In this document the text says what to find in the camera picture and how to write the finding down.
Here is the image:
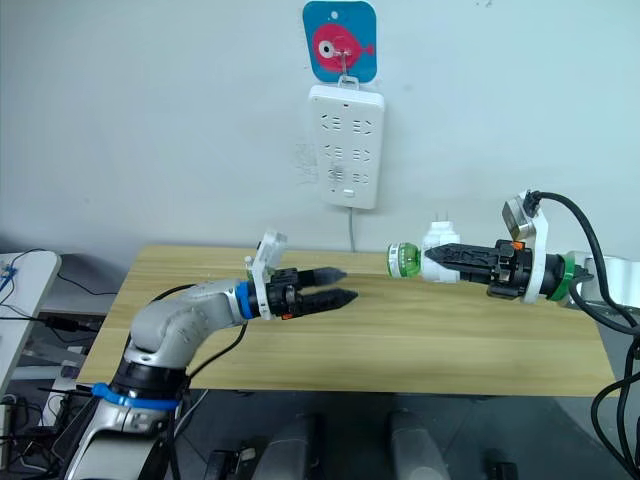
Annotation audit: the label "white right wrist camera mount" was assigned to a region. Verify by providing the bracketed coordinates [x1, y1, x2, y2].
[501, 189, 551, 305]

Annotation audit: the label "metal wall hook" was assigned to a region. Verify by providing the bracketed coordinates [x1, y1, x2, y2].
[334, 46, 355, 77]

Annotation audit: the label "white mosquito repellent heater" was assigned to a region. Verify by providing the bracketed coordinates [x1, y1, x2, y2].
[418, 209, 465, 285]

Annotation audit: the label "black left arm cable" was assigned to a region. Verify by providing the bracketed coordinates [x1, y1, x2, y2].
[143, 282, 251, 480]

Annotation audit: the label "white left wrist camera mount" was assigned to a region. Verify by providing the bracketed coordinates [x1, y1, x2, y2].
[243, 228, 291, 322]

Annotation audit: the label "white side desk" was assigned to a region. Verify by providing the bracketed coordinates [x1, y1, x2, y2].
[0, 250, 63, 397]

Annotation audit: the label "small black block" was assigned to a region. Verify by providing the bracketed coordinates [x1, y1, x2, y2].
[206, 436, 269, 480]

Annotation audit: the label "thin blue cable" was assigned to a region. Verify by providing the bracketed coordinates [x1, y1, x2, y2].
[0, 247, 49, 307]

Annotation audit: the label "dark rounded shape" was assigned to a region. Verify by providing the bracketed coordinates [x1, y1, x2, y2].
[263, 411, 327, 480]

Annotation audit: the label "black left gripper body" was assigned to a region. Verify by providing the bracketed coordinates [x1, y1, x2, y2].
[263, 268, 305, 320]

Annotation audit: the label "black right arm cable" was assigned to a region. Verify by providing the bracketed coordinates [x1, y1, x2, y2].
[523, 189, 640, 480]

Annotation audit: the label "blue fish wall hook plate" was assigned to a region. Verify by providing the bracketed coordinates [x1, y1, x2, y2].
[301, 0, 378, 83]

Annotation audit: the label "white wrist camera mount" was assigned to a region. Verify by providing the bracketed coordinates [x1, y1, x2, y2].
[243, 228, 291, 322]
[501, 189, 551, 305]

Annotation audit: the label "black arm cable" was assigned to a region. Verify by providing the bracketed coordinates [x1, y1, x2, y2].
[143, 282, 251, 480]
[523, 189, 640, 480]

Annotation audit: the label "white power strip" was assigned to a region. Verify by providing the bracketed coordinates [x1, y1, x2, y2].
[306, 83, 387, 211]

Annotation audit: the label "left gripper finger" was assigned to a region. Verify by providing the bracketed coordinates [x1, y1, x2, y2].
[299, 266, 349, 289]
[300, 289, 360, 318]

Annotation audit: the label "green liquid bottle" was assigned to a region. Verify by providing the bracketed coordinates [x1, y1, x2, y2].
[385, 240, 426, 279]

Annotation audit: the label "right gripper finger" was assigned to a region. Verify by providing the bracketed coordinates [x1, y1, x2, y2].
[424, 242, 501, 269]
[451, 264, 497, 286]

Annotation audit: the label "black floor cables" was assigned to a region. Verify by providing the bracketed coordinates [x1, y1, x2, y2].
[0, 267, 119, 354]

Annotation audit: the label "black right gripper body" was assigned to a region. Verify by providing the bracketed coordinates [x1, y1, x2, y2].
[486, 239, 534, 301]

